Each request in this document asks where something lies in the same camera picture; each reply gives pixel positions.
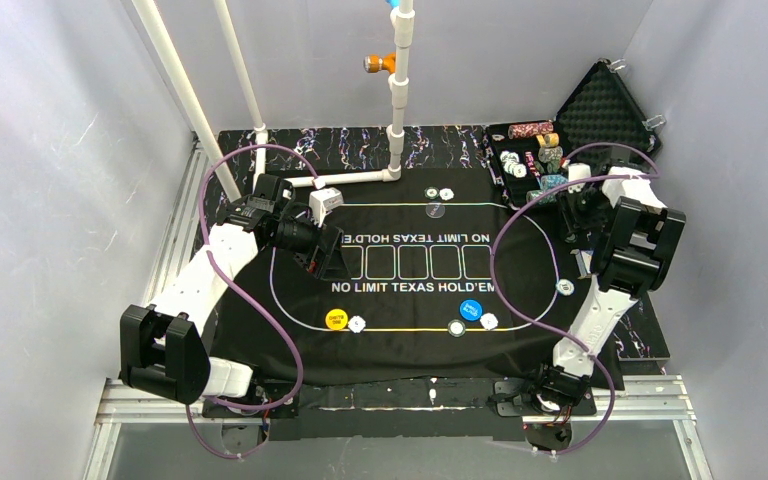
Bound white PVC pipe frame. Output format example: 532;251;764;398
133;0;416;203

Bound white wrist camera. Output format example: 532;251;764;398
567;163;592;192
308;187;344;227

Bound blue small blind button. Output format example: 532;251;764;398
459;299;484;322

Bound blue chip row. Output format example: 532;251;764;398
539;174;568;190

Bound black poker felt mat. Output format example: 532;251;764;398
211;169;588;386

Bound white blue poker chip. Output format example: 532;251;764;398
439;188;455;201
479;313;499;331
347;316;366;334

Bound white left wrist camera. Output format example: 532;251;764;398
308;187;344;227

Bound white chips in case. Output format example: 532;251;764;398
499;150;529;178

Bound yellow chip row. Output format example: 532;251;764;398
536;133;560;148

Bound green poker chip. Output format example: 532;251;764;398
424;187;439;200
447;319;466;338

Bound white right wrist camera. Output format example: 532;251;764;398
567;163;592;192

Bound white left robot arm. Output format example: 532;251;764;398
119;174;349;405

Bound black poker chip case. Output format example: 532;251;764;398
484;59;662;208

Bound dark green chip row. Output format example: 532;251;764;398
538;146;564;174

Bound yellow big blind button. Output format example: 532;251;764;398
325;308;349;331

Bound red white chip row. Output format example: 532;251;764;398
508;121;554;139

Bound orange clamp knob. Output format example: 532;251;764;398
363;52;397;75

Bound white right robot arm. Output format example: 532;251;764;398
552;166;687;379

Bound white light-blue ten chip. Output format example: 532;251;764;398
556;279;575;296

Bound blue playing card deck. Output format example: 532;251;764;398
572;249;592;279

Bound green and pink chip row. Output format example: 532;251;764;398
526;190;552;205

